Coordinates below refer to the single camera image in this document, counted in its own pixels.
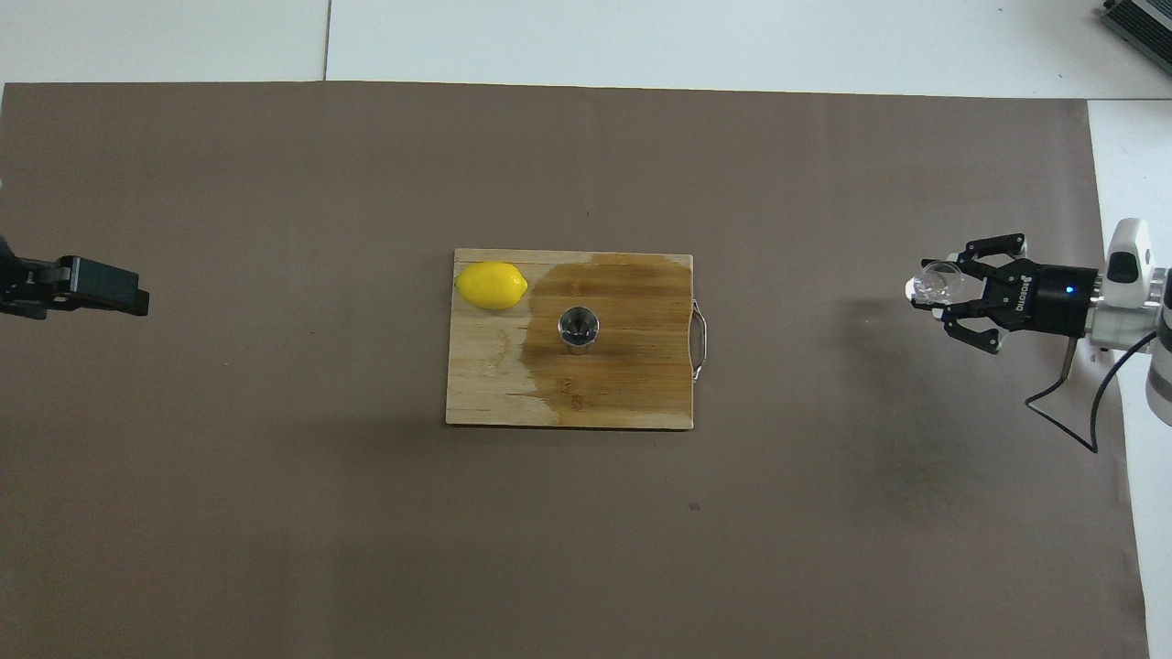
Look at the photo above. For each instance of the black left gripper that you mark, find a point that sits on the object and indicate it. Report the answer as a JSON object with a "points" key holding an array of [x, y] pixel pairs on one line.
{"points": [[27, 288]]}

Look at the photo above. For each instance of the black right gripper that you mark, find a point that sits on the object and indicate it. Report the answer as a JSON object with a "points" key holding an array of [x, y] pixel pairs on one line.
{"points": [[1044, 300]]}

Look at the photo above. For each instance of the small clear glass cup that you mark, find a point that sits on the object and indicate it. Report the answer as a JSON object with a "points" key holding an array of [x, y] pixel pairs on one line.
{"points": [[934, 284]]}

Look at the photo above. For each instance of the steel double jigger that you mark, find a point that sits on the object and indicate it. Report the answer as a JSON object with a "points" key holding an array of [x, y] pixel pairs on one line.
{"points": [[579, 329]]}

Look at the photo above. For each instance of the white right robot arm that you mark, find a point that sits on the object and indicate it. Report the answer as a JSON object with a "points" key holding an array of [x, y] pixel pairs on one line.
{"points": [[1131, 261]]}

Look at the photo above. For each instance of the grey metal device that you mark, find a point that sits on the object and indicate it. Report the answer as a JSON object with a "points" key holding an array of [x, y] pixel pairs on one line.
{"points": [[1144, 23]]}

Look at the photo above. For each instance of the wooden cutting board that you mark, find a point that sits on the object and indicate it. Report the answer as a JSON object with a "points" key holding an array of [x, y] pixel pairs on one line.
{"points": [[641, 384]]}

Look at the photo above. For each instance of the yellow lemon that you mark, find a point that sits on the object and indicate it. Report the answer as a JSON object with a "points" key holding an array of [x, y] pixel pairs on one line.
{"points": [[492, 286]]}

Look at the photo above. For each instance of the brown table mat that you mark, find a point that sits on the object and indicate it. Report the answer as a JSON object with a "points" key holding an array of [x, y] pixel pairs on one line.
{"points": [[549, 549]]}

